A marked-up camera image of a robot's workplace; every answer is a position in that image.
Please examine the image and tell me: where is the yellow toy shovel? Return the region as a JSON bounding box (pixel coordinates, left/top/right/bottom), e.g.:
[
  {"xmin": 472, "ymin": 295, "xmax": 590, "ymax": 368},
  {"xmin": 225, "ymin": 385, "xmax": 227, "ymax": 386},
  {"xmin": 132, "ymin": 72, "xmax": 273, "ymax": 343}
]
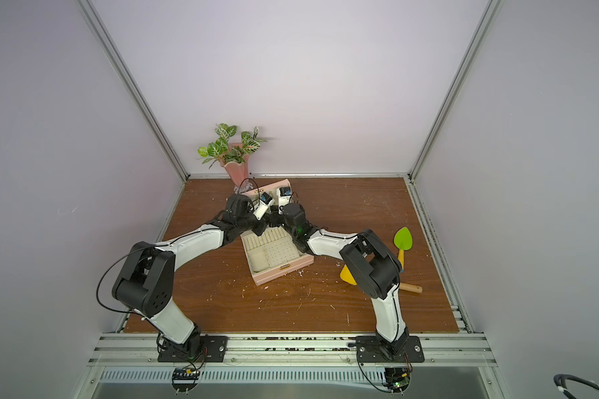
[{"xmin": 339, "ymin": 265, "xmax": 357, "ymax": 286}]

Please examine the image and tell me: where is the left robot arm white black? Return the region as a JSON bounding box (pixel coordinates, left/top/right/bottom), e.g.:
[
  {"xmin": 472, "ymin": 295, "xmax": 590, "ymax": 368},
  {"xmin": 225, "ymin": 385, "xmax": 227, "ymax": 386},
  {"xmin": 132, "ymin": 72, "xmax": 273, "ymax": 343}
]
[{"xmin": 111, "ymin": 194, "xmax": 271, "ymax": 365}]

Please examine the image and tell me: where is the potted plant pink vase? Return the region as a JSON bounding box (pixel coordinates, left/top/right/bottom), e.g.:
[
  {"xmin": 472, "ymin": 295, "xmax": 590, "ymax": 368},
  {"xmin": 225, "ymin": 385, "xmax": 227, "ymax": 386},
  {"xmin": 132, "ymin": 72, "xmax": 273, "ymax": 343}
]
[{"xmin": 197, "ymin": 123, "xmax": 266, "ymax": 193}]

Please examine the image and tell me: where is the pink jewelry box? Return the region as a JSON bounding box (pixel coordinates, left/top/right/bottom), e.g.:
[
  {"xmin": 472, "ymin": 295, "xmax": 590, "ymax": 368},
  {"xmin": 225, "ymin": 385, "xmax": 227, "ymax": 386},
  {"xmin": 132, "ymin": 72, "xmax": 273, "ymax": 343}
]
[{"xmin": 241, "ymin": 179, "xmax": 314, "ymax": 286}]

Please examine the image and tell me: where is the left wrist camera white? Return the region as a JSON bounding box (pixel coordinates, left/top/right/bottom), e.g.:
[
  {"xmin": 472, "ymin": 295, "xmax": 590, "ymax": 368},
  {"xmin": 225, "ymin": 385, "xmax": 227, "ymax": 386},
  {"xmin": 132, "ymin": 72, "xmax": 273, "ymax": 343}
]
[{"xmin": 253, "ymin": 192, "xmax": 274, "ymax": 220}]

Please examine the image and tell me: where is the aluminium front rail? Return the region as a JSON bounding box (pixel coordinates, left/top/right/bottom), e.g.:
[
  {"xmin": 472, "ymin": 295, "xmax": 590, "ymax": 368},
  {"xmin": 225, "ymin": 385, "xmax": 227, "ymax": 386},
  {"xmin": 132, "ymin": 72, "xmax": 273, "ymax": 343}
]
[{"xmin": 88, "ymin": 332, "xmax": 497, "ymax": 367}]

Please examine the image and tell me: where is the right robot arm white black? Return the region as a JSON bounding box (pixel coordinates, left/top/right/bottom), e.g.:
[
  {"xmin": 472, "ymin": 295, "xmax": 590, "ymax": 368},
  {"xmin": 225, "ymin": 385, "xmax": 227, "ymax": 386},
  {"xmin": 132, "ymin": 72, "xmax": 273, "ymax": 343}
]
[{"xmin": 269, "ymin": 203, "xmax": 409, "ymax": 358}]

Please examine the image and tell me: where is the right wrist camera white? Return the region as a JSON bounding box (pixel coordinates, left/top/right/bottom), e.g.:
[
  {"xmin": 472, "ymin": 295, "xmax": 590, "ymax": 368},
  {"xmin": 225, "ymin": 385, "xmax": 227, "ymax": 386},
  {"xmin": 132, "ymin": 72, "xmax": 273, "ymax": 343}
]
[{"xmin": 277, "ymin": 186, "xmax": 293, "ymax": 207}]

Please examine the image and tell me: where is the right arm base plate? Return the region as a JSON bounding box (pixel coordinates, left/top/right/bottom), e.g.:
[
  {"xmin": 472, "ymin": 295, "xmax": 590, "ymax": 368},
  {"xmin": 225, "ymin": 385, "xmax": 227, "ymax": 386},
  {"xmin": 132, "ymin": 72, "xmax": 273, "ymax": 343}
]
[{"xmin": 354, "ymin": 335, "xmax": 425, "ymax": 363}]

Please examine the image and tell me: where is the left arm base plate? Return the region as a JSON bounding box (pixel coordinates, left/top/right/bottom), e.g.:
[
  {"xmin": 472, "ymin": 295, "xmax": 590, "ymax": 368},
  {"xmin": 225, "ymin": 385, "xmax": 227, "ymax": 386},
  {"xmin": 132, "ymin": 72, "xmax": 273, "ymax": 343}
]
[{"xmin": 156, "ymin": 335, "xmax": 228, "ymax": 363}]

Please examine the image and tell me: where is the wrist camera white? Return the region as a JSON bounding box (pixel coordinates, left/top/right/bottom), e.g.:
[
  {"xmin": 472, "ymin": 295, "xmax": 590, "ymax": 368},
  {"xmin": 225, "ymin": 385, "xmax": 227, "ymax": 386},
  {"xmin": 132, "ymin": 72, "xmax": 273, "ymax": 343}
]
[
  {"xmin": 253, "ymin": 192, "xmax": 274, "ymax": 220},
  {"xmin": 277, "ymin": 186, "xmax": 293, "ymax": 207}
]

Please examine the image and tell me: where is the black cable bottom right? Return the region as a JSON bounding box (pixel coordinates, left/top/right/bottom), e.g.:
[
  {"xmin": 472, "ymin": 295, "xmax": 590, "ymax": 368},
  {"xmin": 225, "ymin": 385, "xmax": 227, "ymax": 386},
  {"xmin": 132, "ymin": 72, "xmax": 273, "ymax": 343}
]
[{"xmin": 553, "ymin": 373, "xmax": 599, "ymax": 397}]

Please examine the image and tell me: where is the green toy trowel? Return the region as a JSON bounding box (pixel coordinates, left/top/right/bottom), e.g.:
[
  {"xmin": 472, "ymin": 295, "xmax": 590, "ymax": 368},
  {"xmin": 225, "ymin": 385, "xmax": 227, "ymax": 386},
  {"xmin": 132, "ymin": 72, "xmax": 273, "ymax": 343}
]
[{"xmin": 394, "ymin": 227, "xmax": 413, "ymax": 269}]

